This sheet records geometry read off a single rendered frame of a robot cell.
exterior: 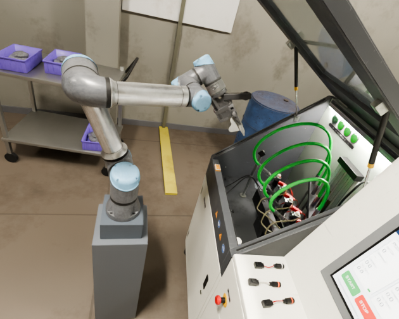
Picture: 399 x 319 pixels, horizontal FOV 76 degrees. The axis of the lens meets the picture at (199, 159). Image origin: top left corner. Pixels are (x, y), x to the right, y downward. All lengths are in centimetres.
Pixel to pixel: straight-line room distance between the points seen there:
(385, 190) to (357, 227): 14
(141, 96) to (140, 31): 233
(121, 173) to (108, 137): 15
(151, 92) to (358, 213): 78
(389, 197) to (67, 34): 308
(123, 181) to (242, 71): 270
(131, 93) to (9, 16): 264
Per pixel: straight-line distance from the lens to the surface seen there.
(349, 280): 98
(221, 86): 108
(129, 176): 107
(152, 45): 321
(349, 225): 100
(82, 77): 87
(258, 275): 108
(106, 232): 123
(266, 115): 286
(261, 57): 352
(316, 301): 107
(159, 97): 89
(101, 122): 105
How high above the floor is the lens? 184
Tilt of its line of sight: 36 degrees down
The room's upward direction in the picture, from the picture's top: 16 degrees clockwise
